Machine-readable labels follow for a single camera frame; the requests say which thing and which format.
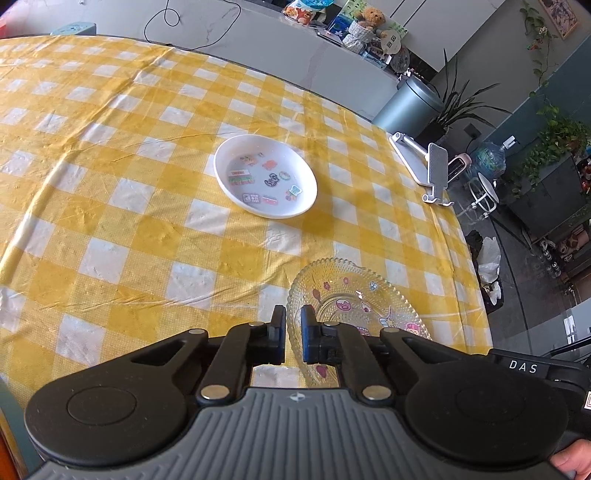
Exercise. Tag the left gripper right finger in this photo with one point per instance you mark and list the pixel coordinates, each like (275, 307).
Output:
(342, 346)

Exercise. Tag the dark grey cabinet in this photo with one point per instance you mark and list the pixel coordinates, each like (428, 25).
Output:
(555, 205)

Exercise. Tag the clear glass sticker plate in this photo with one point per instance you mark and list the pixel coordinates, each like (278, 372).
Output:
(341, 291)

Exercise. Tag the white round stool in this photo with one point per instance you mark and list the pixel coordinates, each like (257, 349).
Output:
(484, 199)

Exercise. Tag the brown teddy bear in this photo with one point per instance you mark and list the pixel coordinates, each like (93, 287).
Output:
(371, 17)

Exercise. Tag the blue water jug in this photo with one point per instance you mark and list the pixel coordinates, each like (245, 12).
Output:
(489, 158)

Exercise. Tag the tall potted green plant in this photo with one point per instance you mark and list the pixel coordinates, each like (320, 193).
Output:
(458, 103)

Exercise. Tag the hanging ivy plant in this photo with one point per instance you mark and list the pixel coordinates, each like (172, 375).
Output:
(559, 134)

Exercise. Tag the small teal plastic stool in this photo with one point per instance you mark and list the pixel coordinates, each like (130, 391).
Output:
(76, 29)

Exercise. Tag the white TV cabinet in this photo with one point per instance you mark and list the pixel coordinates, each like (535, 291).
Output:
(251, 35)

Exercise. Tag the small white sticker plate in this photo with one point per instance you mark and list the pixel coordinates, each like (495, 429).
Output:
(265, 177)

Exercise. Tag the blue snack bag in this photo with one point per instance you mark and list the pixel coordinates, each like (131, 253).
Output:
(303, 11)

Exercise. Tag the grey blue trash can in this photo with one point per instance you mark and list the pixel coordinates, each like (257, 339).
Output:
(411, 109)

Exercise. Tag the pink small heater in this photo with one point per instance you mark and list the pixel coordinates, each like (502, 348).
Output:
(458, 165)

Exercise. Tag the person right hand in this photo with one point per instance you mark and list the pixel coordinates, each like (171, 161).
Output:
(575, 459)

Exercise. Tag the yellow checkered tablecloth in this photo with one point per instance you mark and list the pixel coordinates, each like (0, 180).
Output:
(115, 233)

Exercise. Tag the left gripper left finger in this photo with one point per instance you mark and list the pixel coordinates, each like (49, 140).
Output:
(245, 347)

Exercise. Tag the white phone stand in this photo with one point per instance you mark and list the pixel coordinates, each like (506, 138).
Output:
(428, 167)

